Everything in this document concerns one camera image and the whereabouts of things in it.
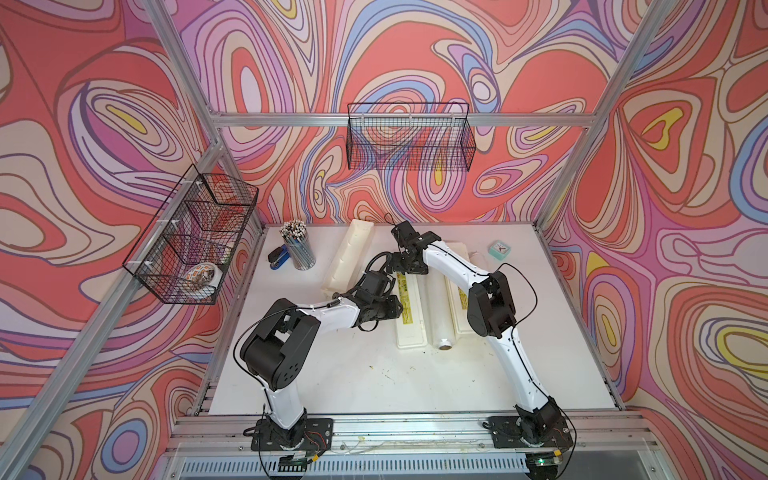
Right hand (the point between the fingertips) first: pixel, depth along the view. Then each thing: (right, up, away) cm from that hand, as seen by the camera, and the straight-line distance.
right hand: (402, 274), depth 102 cm
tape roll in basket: (-51, +2, -29) cm, 58 cm away
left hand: (0, -11, -9) cm, 14 cm away
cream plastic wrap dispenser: (+3, -18, -13) cm, 22 cm away
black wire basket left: (-57, +7, -29) cm, 64 cm away
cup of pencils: (-34, +8, -3) cm, 35 cm away
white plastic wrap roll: (+11, -11, -11) cm, 19 cm away
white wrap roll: (+27, +5, +1) cm, 28 cm away
